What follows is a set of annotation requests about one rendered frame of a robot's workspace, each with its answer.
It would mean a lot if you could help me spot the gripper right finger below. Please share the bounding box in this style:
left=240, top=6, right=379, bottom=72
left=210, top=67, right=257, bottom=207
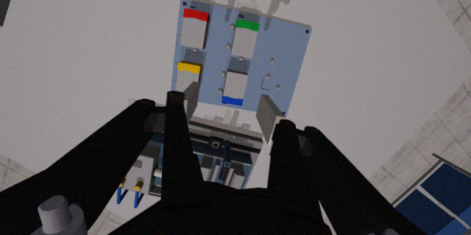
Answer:
left=256, top=94, right=427, bottom=235

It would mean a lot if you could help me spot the grey flat bar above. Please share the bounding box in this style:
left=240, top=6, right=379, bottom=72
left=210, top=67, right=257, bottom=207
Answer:
left=210, top=159, right=220, bottom=182
left=223, top=162, right=234, bottom=186

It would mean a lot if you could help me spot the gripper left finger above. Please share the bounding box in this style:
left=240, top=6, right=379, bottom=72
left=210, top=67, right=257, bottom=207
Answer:
left=0, top=82, right=221, bottom=235

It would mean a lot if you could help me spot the grey metal blank with green end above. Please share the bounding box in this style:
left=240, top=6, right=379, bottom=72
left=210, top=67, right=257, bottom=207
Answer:
left=230, top=19, right=260, bottom=58

